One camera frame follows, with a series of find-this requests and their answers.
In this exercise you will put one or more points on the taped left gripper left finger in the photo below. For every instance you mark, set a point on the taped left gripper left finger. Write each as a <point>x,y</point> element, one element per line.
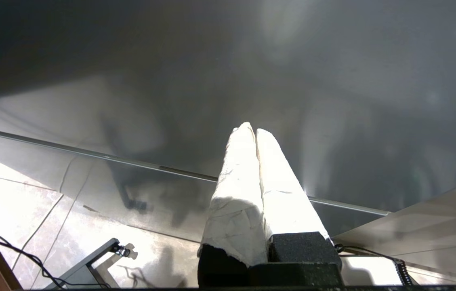
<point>236,210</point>

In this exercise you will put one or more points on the small caster wheel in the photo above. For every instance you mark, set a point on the small caster wheel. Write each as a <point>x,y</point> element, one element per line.
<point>122,251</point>

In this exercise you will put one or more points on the grey table leg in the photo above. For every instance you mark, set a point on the grey table leg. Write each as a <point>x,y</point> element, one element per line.
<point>86,262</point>

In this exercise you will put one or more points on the stainless steel appliance front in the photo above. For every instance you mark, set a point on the stainless steel appliance front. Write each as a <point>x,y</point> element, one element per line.
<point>333,81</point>

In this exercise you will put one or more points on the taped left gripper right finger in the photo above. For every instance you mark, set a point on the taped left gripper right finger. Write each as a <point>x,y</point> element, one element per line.
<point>284,202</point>

